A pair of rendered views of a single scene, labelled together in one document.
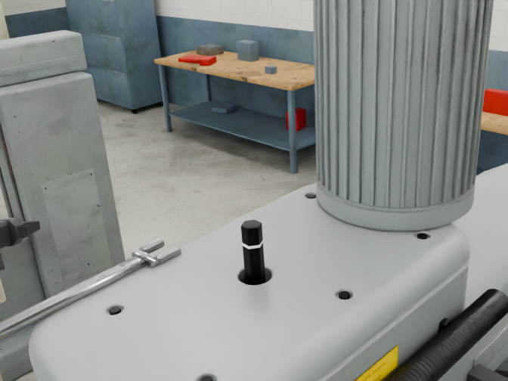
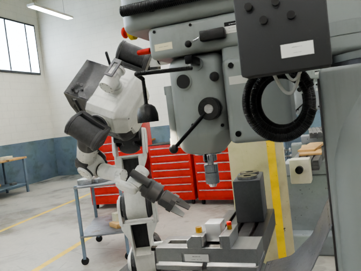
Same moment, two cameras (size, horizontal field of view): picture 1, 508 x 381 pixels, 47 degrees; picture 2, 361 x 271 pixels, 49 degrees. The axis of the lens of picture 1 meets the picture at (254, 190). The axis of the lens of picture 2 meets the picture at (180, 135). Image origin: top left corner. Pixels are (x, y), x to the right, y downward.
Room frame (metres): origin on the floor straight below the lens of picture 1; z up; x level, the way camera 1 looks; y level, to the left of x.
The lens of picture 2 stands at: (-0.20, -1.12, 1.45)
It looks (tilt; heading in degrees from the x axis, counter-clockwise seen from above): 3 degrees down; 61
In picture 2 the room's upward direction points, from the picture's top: 7 degrees counter-clockwise
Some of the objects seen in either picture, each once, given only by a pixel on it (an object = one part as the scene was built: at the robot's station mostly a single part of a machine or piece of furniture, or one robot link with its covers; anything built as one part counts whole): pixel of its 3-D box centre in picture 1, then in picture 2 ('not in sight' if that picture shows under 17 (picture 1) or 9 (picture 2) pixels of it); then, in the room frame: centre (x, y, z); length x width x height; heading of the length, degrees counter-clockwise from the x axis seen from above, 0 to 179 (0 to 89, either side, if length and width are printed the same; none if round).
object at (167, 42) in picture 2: not in sight; (208, 40); (0.55, -0.03, 1.68); 0.34 x 0.24 x 0.10; 131
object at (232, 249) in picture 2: not in sight; (209, 245); (0.48, 0.01, 0.99); 0.35 x 0.15 x 0.11; 131
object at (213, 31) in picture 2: not in sight; (204, 38); (0.47, -0.13, 1.66); 0.12 x 0.04 x 0.04; 131
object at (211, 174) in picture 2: not in sight; (211, 174); (0.53, 0.01, 1.23); 0.05 x 0.05 x 0.06
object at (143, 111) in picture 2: not in sight; (147, 113); (0.35, 0.09, 1.47); 0.07 x 0.07 x 0.06
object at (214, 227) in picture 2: not in sight; (215, 229); (0.50, -0.02, 1.05); 0.06 x 0.05 x 0.06; 41
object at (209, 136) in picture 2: not in sight; (204, 105); (0.53, 0.00, 1.47); 0.21 x 0.19 x 0.32; 41
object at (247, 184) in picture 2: not in sight; (250, 194); (0.93, 0.33, 1.04); 0.22 x 0.12 x 0.20; 45
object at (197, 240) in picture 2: not in sight; (200, 235); (0.46, 0.03, 1.03); 0.12 x 0.06 x 0.04; 41
